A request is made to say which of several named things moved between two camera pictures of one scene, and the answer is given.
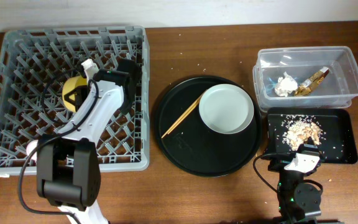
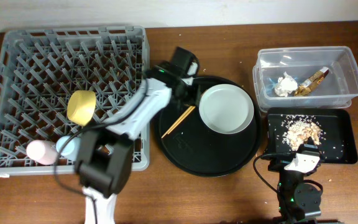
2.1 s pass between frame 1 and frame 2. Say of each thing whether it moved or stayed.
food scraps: stayed
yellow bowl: moved
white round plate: stayed
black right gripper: stayed
